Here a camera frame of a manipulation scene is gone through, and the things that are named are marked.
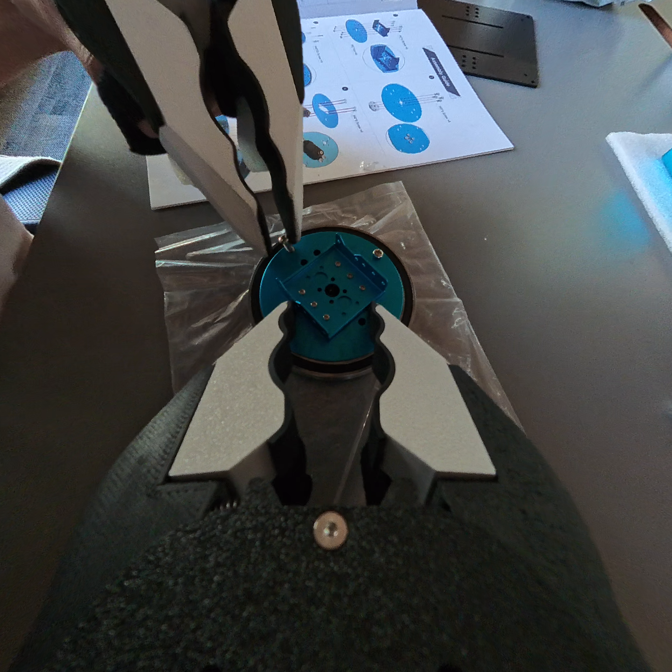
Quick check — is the clear flat plastic bag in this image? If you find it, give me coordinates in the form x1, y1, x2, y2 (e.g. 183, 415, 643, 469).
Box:
155, 181, 520, 507

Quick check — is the white foam sheet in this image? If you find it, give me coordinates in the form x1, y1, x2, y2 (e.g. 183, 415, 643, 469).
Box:
606, 131, 672, 247

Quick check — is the grey woven fabric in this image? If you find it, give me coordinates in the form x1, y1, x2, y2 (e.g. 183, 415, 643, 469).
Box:
0, 50, 94, 234

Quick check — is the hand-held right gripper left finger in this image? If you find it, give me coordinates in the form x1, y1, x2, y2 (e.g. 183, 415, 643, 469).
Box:
168, 302, 316, 507

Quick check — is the silver round bearing ring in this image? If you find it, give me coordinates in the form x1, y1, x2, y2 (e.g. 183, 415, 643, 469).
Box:
251, 227, 413, 379

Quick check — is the black metal plate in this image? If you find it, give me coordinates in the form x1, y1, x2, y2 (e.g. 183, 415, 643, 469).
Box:
420, 0, 540, 87

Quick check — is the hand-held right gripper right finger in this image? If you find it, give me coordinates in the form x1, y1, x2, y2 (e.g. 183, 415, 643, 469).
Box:
362, 303, 498, 507

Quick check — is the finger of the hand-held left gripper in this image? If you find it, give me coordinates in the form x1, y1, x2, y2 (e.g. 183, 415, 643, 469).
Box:
226, 0, 307, 247
104, 0, 275, 254

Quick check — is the person's left hand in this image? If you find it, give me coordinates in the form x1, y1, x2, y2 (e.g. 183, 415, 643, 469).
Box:
0, 0, 103, 100

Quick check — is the grey desk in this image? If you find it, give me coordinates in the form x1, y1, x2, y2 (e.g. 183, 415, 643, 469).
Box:
0, 0, 672, 672

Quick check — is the white instruction booklet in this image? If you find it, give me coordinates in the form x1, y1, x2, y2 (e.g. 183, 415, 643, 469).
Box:
147, 0, 514, 211

